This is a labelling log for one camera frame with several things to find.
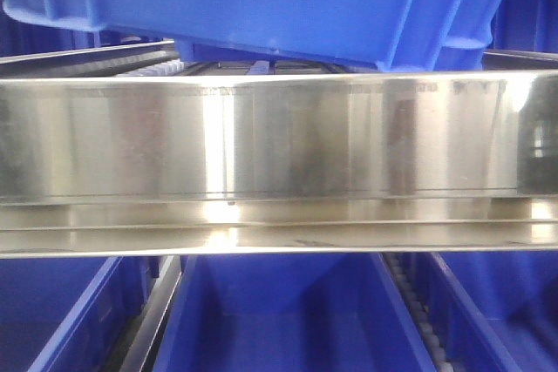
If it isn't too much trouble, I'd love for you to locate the large blue plastic bin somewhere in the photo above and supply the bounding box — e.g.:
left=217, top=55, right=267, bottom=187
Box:
left=3, top=0, right=501, bottom=71

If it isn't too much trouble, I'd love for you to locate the blue roller track centre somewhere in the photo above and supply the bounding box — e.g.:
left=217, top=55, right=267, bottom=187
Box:
left=247, top=60, right=272, bottom=76

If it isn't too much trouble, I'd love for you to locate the white roller track left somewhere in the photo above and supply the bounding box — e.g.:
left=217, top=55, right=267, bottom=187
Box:
left=123, top=59, right=186, bottom=77

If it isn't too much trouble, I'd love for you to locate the lower roller track right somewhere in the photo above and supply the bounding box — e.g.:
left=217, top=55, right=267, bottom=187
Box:
left=382, top=253, right=459, bottom=372

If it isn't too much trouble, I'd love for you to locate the lower middle blue bin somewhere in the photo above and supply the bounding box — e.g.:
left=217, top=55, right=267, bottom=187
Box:
left=154, top=254, right=435, bottom=371

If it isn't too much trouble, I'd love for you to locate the lower right blue bin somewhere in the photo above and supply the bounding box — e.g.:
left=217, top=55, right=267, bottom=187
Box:
left=399, top=251, right=557, bottom=371

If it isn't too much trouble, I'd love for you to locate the lower left blue bin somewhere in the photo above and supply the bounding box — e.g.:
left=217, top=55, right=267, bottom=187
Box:
left=1, top=256, right=160, bottom=371

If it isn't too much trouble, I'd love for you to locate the blue bin upper right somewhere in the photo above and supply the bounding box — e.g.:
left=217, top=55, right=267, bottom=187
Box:
left=492, top=0, right=557, bottom=53

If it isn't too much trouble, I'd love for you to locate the blue bin upper left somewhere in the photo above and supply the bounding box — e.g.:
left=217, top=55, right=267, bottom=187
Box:
left=1, top=9, right=112, bottom=57

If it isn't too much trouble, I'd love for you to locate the stainless steel shelf front rail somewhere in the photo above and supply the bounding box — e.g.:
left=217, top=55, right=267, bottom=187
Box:
left=1, top=71, right=557, bottom=258

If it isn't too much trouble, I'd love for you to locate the lower metal divider rail left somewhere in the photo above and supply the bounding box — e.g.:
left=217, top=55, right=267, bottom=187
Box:
left=101, top=256, right=181, bottom=371

